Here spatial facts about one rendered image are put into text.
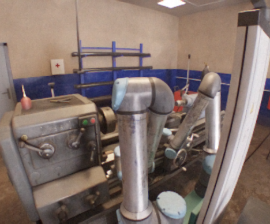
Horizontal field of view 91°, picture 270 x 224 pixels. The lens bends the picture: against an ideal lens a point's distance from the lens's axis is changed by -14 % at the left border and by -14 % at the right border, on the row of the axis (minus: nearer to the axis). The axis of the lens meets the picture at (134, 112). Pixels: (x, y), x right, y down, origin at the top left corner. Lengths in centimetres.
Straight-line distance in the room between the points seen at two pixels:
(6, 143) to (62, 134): 33
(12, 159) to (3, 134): 16
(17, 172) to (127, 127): 84
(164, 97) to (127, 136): 20
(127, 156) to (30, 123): 66
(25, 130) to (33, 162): 22
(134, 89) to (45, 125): 67
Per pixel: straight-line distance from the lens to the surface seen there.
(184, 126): 106
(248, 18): 56
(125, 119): 54
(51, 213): 127
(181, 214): 82
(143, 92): 54
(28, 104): 117
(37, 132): 105
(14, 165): 116
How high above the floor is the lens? 162
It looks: 19 degrees down
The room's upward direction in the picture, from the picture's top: straight up
